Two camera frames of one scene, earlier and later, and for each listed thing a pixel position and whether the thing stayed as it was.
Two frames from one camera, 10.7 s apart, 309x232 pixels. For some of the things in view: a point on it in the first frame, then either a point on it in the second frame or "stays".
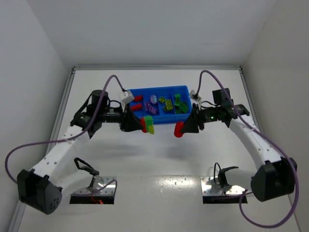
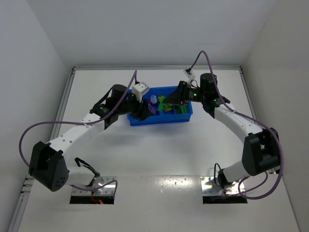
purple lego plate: [149, 108] stays
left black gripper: [123, 119] to [140, 109]
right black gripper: [198, 119] to [181, 94]
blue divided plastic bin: [166, 104] stays
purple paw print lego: [153, 98] stays
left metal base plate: [105, 196] stays
